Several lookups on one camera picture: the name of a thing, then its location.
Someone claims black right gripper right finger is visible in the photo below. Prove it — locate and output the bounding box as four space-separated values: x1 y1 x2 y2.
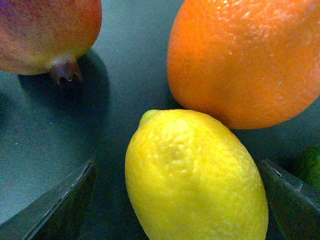
258 159 320 240

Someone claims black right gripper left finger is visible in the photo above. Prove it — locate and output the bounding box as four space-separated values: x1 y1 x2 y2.
0 159 97 240

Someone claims yellow lemon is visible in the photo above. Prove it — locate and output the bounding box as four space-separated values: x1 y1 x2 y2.
125 109 269 240

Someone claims green lime lower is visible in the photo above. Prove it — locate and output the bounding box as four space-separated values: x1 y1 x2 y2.
293 144 320 191

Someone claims large orange centre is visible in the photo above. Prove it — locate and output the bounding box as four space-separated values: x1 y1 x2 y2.
167 0 320 130

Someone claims red pomegranate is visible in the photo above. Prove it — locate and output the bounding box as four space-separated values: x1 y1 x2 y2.
0 0 102 85

